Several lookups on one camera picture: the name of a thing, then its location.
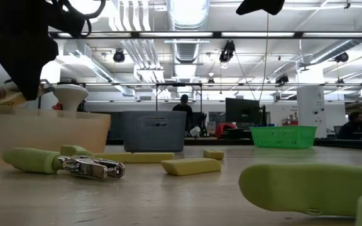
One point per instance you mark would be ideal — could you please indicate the translucent orange plastic tray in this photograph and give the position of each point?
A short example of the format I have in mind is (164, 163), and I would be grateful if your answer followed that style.
(42, 132)

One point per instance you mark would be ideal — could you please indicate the black metal table frame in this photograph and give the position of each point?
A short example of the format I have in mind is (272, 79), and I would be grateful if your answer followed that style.
(218, 142)

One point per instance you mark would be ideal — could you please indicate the person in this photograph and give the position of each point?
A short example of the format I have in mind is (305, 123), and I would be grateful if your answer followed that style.
(352, 127)
(183, 110)

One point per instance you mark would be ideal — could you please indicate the gray plastic storage bin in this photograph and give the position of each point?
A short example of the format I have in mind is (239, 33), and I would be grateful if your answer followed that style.
(154, 135)

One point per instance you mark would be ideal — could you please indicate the black overhead light bar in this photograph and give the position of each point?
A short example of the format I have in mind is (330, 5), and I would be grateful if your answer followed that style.
(168, 34)

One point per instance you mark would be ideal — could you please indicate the silver ventilation duct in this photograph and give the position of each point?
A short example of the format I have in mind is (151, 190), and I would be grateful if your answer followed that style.
(187, 51)

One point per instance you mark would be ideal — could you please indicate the black ceiling spotlight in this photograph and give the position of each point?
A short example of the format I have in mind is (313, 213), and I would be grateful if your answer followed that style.
(118, 56)
(282, 79)
(227, 51)
(342, 57)

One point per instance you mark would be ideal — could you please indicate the green plastic mesh basket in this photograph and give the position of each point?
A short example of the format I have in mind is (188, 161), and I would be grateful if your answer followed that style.
(283, 137)

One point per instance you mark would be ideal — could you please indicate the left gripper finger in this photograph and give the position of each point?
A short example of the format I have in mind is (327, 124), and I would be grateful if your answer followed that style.
(27, 62)

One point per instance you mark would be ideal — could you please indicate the white dome lamp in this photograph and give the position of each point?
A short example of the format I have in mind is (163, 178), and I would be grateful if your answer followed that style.
(70, 92)

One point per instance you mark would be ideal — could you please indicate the black computer monitor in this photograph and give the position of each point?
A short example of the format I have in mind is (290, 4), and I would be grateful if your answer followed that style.
(242, 111)

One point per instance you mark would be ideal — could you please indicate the black metal frame stand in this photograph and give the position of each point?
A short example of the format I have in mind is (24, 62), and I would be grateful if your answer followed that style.
(178, 84)

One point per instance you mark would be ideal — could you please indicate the white pillar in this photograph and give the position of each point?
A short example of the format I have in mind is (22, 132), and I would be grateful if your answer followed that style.
(311, 106)

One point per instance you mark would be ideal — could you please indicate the small white device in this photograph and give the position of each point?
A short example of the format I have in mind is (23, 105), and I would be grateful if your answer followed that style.
(195, 132)

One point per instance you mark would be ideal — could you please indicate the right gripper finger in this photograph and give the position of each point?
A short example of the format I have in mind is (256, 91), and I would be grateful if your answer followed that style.
(262, 6)

